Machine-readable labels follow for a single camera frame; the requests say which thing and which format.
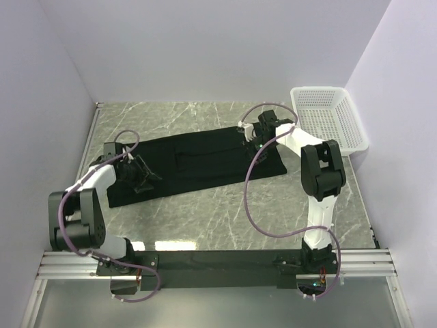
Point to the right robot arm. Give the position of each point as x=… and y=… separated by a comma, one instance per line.
x=322, y=178

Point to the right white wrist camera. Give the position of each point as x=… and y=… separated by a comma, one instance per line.
x=247, y=129

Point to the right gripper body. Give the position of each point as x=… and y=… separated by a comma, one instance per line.
x=260, y=142

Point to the black t-shirt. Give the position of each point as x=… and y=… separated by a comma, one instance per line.
x=196, y=161

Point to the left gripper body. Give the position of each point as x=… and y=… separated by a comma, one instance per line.
x=136, y=173

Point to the aluminium rail frame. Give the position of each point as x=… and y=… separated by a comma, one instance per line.
x=69, y=265

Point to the white plastic mesh basket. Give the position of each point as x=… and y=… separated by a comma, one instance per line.
x=328, y=112

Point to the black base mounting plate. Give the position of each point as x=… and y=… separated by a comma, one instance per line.
x=214, y=269

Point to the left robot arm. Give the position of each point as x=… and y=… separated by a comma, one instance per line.
x=75, y=218

